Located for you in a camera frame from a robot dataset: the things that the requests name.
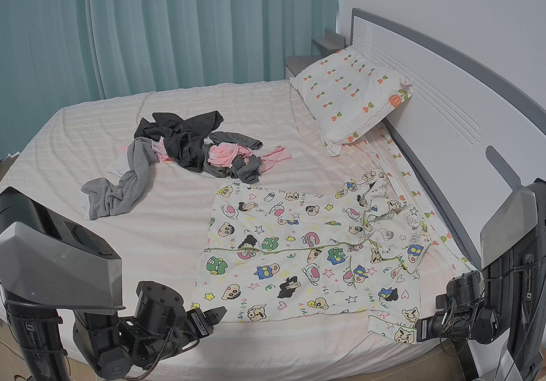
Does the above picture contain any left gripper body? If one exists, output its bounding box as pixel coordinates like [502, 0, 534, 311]
[179, 306, 215, 345]

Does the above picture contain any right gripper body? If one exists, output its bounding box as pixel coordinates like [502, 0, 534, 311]
[416, 312, 473, 344]

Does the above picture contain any white printed pyjama top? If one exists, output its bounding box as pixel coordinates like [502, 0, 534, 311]
[191, 170, 442, 343]

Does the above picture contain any pile of clothes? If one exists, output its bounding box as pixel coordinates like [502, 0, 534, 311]
[134, 111, 292, 185]

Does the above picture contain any bed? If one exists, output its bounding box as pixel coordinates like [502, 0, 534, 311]
[0, 8, 546, 381]

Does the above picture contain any grey knit garment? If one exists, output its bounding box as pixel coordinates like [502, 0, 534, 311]
[80, 136, 156, 221]

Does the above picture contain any white printed pillow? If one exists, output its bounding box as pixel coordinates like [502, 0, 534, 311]
[290, 45, 413, 157]

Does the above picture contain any grey bedside table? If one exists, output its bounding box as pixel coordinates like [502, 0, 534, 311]
[285, 28, 346, 81]

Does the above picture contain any blue-green curtain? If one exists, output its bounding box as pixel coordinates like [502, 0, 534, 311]
[0, 0, 340, 160]

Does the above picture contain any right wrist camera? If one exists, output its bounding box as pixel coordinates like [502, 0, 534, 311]
[435, 293, 454, 318]

